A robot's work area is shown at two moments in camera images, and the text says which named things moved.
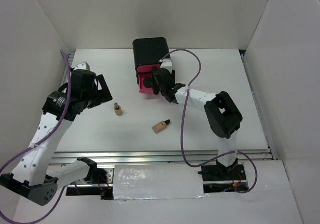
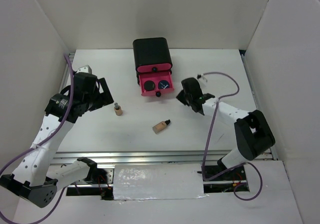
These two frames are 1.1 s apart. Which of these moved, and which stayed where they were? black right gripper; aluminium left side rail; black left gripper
Moved: black right gripper
Stayed: black left gripper; aluminium left side rail
